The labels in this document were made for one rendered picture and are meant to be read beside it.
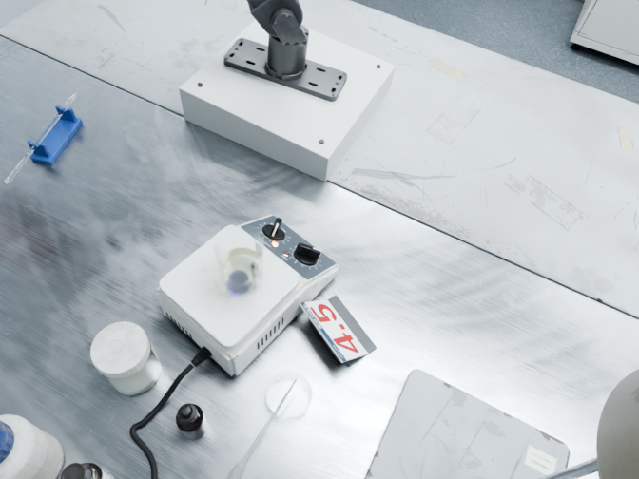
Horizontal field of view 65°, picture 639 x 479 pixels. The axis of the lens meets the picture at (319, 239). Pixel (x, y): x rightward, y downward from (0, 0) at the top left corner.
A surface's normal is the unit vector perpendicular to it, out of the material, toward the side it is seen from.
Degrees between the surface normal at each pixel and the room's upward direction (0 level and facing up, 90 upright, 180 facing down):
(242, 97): 3
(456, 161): 0
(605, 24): 90
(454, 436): 0
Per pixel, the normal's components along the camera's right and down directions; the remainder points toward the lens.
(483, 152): 0.07, -0.56
